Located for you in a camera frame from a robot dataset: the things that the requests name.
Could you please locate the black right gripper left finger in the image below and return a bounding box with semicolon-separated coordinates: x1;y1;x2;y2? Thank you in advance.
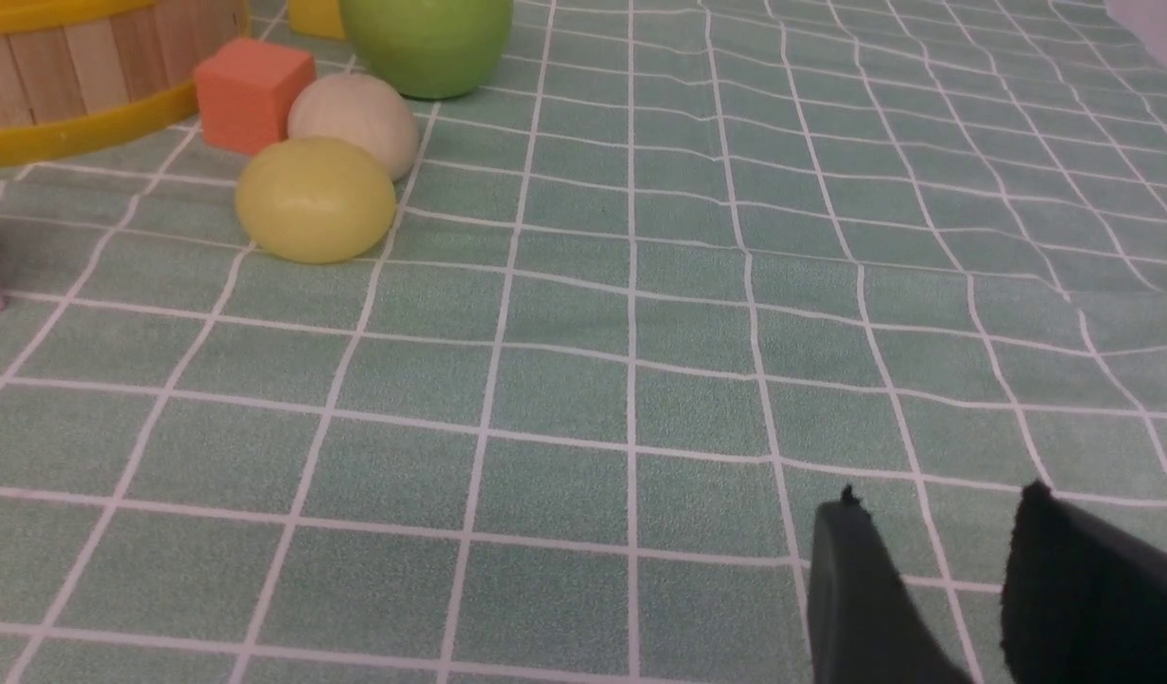
808;484;971;683

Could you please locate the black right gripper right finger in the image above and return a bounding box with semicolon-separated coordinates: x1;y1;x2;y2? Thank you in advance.
1001;481;1167;683

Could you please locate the yellow bun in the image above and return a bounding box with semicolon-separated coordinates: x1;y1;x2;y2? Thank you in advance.
235;137;397;264

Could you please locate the white bun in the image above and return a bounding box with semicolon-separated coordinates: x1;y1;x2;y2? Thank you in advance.
285;74;420;181

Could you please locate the bamboo steamer tray yellow rim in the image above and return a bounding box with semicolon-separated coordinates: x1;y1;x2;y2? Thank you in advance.
0;1;252;167

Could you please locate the green checkered tablecloth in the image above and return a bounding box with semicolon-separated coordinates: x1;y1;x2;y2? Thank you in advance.
0;1;1167;683

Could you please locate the green apple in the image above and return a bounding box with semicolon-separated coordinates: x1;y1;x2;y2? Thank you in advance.
338;1;513;100

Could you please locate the yellow foam cube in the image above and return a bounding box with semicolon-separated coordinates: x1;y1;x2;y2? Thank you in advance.
287;0;345;42

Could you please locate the orange foam cube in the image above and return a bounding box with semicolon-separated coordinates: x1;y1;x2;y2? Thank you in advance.
194;39;316;156

